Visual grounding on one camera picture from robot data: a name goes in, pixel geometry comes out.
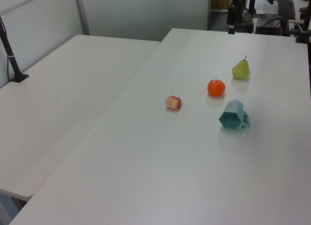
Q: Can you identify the teal hexagonal mug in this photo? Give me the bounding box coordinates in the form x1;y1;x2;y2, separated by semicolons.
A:
218;100;251;131

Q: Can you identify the wooden shelf cabinet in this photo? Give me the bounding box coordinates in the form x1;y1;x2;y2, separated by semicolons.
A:
210;0;230;12

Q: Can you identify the black equipment box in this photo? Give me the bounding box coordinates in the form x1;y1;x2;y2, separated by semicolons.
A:
255;16;292;36

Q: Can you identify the black office chair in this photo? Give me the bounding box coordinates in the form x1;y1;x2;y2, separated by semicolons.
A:
276;0;296;19

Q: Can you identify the green toy pear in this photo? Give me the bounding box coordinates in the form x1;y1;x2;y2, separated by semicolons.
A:
231;56;251;80

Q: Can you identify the black table clamp stand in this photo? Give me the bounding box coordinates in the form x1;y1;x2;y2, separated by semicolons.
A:
294;6;311;44

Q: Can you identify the orange toy mandarin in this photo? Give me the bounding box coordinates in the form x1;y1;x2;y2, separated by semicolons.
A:
207;79;226;97

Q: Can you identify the red and cream toy strawberry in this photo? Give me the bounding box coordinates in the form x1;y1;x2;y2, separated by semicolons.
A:
165;95;183;110

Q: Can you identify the black pole with base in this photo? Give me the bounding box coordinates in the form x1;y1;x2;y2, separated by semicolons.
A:
0;16;30;84

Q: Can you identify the grey partition frame post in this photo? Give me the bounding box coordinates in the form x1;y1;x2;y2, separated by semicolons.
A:
73;0;91;36

